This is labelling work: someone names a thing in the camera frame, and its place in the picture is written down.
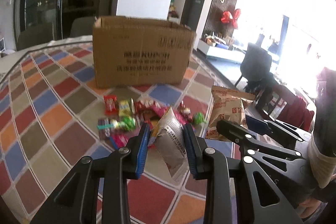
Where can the dark wooden chair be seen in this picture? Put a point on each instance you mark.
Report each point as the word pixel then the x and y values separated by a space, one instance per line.
pixel 287 105

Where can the right hand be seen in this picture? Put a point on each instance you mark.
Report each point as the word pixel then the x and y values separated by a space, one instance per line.
pixel 308 207

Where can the red bow decoration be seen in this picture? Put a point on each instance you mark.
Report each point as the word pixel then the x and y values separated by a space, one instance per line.
pixel 232 19

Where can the long pink snack packet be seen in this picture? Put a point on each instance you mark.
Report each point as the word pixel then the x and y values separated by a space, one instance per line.
pixel 159 111

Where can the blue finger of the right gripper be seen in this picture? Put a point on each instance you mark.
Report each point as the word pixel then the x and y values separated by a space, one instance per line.
pixel 232 131
pixel 258 124

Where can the yellow candy packet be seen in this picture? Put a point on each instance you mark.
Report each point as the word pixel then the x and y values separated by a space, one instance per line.
pixel 126 108

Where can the white tv cabinet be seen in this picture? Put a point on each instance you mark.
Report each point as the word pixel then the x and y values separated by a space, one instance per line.
pixel 220 53

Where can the brown cosy snack packet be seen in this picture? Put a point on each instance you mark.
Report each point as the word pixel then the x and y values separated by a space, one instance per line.
pixel 103 132

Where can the colourful checkered tablecloth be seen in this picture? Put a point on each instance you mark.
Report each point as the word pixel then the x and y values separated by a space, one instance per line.
pixel 50 107

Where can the red white snack packet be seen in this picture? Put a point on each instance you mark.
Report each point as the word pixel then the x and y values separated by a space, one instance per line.
pixel 146 104

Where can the red figure candy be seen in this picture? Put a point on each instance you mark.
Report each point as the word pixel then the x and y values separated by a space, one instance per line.
pixel 184 110

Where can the brown cardboard box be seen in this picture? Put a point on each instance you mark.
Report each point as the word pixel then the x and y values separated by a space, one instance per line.
pixel 138 51

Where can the beige orange snack bag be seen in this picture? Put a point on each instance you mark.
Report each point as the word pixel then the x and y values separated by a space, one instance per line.
pixel 228 105

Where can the grey chair behind table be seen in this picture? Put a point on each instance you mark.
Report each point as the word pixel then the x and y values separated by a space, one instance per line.
pixel 36 35
pixel 82 26

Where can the green wrapped lollipop left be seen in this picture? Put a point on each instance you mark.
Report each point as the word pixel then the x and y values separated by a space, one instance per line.
pixel 126 124

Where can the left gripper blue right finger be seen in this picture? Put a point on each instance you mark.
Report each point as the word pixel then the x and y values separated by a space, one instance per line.
pixel 194 153

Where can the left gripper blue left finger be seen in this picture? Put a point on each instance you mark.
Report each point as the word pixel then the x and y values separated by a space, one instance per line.
pixel 136 158

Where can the pink snack bag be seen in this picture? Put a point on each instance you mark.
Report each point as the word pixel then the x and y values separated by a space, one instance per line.
pixel 118 140

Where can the dark grey dining chair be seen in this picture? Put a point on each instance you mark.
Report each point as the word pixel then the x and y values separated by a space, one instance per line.
pixel 256 64

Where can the red candy bar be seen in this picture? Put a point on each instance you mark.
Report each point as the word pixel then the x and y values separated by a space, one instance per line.
pixel 110 104

